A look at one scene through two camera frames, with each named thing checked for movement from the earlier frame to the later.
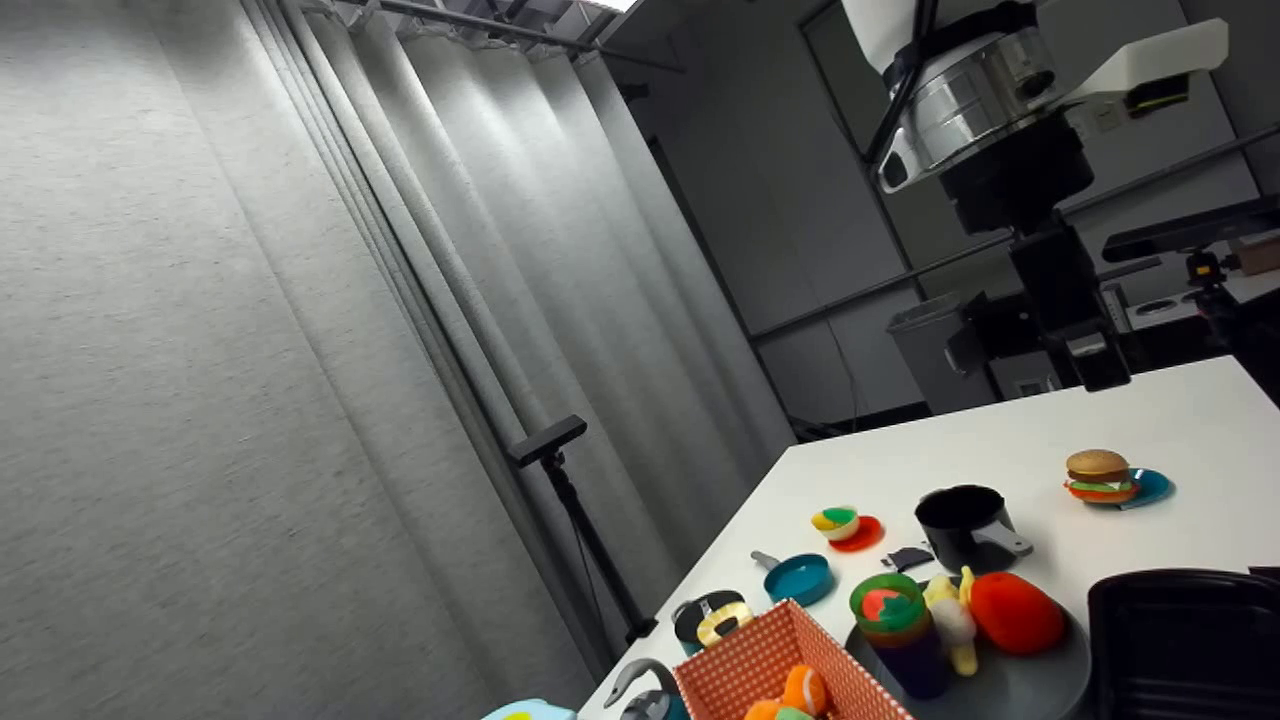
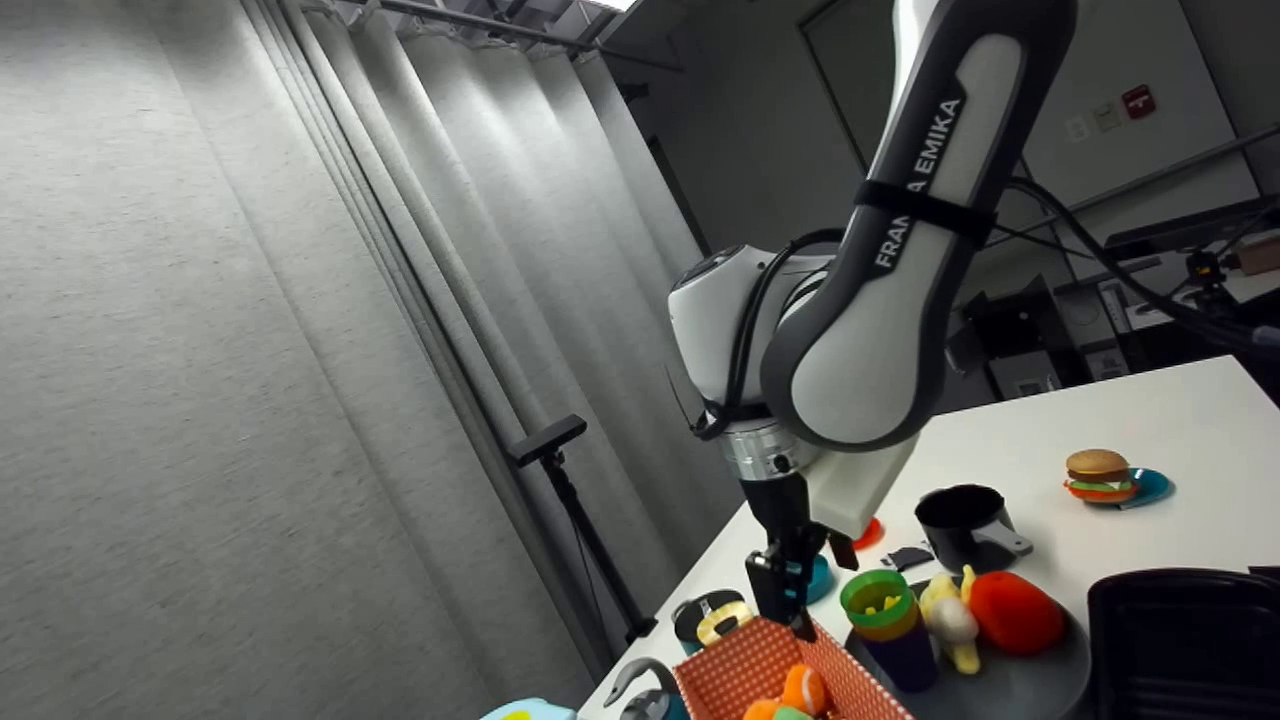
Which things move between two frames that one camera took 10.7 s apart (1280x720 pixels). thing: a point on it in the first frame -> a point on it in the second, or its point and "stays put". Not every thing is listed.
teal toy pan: (803, 577) stays put
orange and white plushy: (806, 690) stays put
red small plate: (870, 534) stays put
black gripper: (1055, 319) -> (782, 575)
